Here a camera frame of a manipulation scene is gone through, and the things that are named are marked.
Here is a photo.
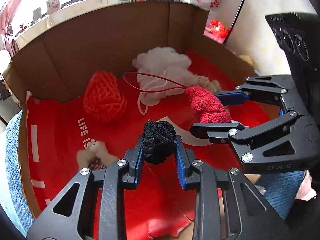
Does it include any pink curtain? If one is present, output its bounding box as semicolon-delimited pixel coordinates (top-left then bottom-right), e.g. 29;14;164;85
0;0;28;55

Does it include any blue terry towel blanket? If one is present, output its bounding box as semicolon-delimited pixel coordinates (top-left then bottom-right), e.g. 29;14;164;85
5;110;307;230

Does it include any pink cloth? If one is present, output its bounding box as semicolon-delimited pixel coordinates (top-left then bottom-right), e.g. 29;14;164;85
295;172;318;202

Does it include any black mesh ball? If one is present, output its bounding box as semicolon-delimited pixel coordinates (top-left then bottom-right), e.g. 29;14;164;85
142;120;177;165

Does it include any orange mesh bath pouf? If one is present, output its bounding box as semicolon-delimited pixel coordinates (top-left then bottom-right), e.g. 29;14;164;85
83;70;127;123

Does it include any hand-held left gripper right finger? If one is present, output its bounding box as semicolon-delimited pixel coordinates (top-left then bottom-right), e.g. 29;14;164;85
174;135;284;240

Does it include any red plush toy with cord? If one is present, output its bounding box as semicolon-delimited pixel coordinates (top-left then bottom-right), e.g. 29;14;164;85
124;72;232;124

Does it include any red patterned card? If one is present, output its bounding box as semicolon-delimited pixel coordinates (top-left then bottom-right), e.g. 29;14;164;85
46;0;62;14

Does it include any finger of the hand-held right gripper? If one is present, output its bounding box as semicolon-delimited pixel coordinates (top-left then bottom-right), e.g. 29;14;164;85
189;111;320;175
214;74;304;117

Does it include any red cloth with white print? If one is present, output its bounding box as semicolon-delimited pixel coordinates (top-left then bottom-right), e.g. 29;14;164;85
25;49;272;239

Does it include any white mesh bath pouf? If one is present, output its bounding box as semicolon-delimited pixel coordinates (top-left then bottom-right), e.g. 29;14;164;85
132;46;198;115

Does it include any black clothes rack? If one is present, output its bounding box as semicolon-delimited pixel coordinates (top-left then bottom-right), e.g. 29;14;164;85
224;0;252;47

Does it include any red plastic bag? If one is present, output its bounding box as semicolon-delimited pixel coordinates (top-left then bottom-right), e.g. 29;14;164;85
203;19;234;42

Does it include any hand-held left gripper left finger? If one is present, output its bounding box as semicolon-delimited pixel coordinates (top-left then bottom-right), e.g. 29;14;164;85
26;135;145;240

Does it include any brown cardboard box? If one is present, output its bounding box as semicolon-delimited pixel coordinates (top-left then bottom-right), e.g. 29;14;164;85
2;0;262;240

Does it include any white plush bear with bow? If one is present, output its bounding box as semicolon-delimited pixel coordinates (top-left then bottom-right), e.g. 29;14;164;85
76;141;119;172

